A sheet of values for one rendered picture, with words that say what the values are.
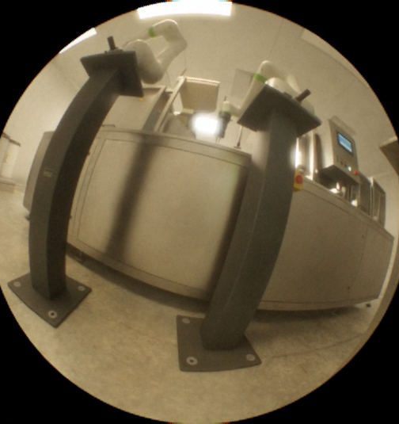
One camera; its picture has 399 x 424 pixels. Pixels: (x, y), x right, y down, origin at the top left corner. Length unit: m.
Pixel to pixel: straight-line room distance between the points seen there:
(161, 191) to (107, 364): 0.67
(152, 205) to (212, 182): 0.28
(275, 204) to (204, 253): 0.35
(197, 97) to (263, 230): 1.09
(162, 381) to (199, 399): 0.11
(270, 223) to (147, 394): 0.58
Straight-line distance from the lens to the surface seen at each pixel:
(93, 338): 0.57
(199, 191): 0.63
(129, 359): 0.53
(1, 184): 2.94
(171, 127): 1.09
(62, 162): 0.52
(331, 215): 0.95
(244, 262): 0.41
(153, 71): 0.85
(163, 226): 0.64
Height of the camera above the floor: 0.46
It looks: 2 degrees up
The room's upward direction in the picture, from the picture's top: 16 degrees clockwise
